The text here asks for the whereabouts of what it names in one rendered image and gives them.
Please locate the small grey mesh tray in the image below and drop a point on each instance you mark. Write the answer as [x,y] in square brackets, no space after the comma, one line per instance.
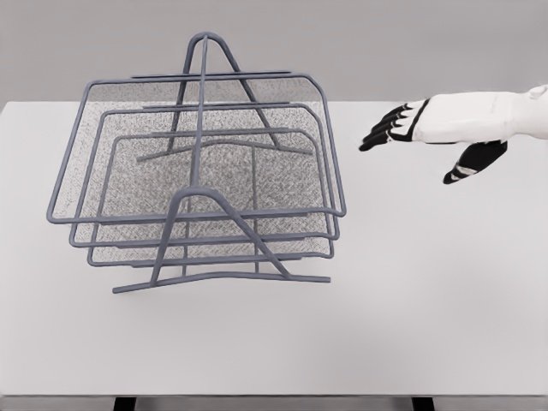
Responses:
[292,248]

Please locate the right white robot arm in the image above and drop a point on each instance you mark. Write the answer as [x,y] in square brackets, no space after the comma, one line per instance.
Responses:
[536,112]

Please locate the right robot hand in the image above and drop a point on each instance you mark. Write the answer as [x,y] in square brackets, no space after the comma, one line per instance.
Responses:
[454,117]

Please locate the medium grey mesh tray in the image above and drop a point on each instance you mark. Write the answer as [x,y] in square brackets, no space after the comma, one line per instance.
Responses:
[299,227]

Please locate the large grey mesh tray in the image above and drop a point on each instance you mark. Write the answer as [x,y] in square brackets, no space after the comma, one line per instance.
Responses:
[276,91]

